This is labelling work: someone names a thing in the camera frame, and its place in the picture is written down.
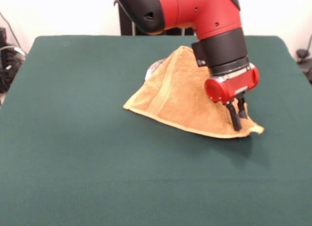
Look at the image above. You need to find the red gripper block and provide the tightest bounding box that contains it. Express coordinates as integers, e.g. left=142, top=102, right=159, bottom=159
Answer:
left=204, top=63, right=261, bottom=132

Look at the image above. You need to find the dark green table cloth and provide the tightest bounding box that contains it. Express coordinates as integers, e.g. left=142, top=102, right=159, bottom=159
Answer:
left=0, top=35, right=312, bottom=226

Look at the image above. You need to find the tan terry towel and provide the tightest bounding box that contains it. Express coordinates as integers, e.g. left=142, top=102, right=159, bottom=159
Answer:
left=122, top=45, right=265, bottom=140

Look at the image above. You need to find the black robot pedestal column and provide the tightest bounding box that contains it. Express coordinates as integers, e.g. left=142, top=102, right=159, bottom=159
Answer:
left=113, top=0, right=197, bottom=37

